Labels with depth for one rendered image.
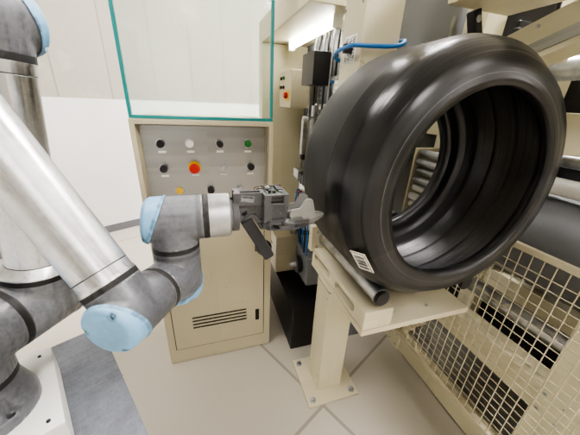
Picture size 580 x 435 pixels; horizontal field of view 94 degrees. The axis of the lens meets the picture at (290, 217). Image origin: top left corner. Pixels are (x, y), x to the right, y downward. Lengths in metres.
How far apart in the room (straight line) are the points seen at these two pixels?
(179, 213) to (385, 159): 0.39
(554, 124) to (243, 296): 1.34
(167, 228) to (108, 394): 0.58
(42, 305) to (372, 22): 1.11
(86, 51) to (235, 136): 2.17
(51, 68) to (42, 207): 2.69
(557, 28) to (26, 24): 1.16
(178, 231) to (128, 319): 0.17
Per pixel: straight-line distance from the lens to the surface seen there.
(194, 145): 1.23
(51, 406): 0.92
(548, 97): 0.78
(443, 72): 0.59
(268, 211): 0.56
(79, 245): 0.50
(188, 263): 0.58
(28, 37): 0.77
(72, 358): 1.15
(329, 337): 1.37
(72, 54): 3.20
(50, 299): 0.87
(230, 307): 1.56
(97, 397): 1.01
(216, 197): 0.56
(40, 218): 0.51
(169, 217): 0.54
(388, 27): 1.01
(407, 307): 0.92
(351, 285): 0.84
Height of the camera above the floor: 1.35
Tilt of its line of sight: 23 degrees down
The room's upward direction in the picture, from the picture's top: 3 degrees clockwise
